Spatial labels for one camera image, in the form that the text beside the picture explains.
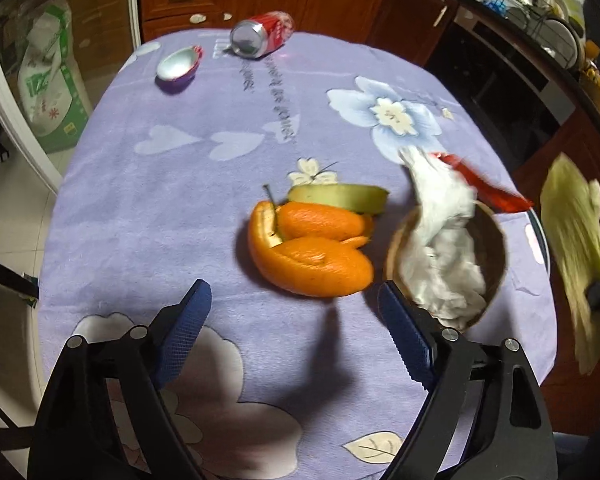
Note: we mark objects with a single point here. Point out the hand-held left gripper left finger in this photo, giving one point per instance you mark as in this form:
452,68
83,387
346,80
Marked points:
182,330

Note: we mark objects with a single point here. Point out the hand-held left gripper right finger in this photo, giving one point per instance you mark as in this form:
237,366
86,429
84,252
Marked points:
405,335

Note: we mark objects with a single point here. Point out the orange peel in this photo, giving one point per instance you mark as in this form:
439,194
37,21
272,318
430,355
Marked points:
320,265

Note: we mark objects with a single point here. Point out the red soda can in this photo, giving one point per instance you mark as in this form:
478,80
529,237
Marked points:
275,30

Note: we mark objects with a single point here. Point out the wooden bowl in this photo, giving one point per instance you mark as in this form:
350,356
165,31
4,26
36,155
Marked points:
495,250

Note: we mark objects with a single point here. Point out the crumpled white tissue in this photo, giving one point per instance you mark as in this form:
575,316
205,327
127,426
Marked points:
445,220

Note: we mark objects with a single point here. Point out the red plastic wrapper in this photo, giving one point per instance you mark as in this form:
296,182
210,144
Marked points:
500,200

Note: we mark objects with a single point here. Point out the green fruit peel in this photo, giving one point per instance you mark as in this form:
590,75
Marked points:
340,199

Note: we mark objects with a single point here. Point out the black wooden chair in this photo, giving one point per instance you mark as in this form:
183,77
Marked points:
5,275

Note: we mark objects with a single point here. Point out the built-in black oven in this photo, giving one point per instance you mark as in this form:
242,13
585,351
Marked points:
480,75

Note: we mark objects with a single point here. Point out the purple jelly cup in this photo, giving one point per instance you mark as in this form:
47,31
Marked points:
177,65

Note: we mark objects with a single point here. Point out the green and white rice bag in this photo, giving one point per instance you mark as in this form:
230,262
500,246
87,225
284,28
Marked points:
50,90

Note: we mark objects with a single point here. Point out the black kitchen countertop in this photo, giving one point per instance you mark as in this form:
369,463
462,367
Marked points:
497,17

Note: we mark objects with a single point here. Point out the white-framed glass sliding door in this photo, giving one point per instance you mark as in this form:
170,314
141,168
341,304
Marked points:
105,20

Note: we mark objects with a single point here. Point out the wooden kitchen cabinets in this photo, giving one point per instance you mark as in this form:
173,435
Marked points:
340,0

